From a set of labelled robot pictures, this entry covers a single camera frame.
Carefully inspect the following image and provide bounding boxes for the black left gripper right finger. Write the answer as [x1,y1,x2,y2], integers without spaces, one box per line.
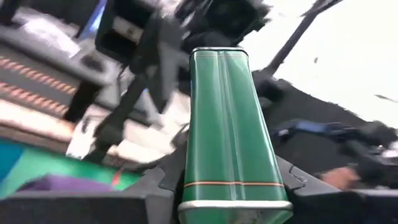
[276,155,398,224]

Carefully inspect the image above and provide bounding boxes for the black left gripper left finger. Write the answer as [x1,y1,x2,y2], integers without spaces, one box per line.
[0,145,187,224]

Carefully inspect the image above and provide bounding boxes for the green spice tin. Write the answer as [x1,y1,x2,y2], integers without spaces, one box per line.
[177,46,294,224]

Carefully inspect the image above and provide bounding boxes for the purple cloth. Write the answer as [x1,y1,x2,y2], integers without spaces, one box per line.
[17,174,114,192]

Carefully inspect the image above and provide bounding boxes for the dark grey desk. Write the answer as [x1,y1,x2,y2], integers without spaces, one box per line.
[251,71,398,190]

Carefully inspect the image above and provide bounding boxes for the blue-screen monitor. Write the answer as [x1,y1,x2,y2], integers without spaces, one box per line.
[79,0,106,38]

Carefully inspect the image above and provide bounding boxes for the grey desk with hazard tape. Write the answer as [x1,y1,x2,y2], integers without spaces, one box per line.
[0,6,125,119]

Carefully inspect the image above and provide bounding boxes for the clear plastic bag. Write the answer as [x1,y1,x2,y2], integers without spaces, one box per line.
[21,18,78,57]

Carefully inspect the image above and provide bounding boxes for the coiled black cable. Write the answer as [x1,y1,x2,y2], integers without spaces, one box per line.
[81,54,105,72]

